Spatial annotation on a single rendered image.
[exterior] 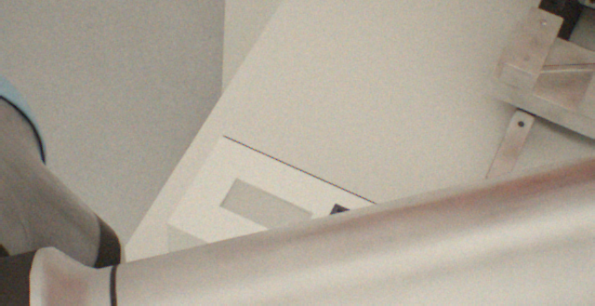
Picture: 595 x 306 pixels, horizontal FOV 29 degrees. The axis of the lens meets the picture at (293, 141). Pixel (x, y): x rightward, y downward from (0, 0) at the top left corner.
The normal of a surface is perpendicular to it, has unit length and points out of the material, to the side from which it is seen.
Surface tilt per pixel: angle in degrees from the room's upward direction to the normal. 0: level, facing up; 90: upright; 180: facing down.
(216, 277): 23
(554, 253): 10
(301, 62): 0
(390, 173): 0
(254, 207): 0
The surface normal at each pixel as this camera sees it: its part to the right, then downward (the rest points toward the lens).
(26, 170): 0.82, -0.53
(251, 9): -0.43, 0.74
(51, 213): 0.80, -0.42
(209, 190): 0.07, -0.54
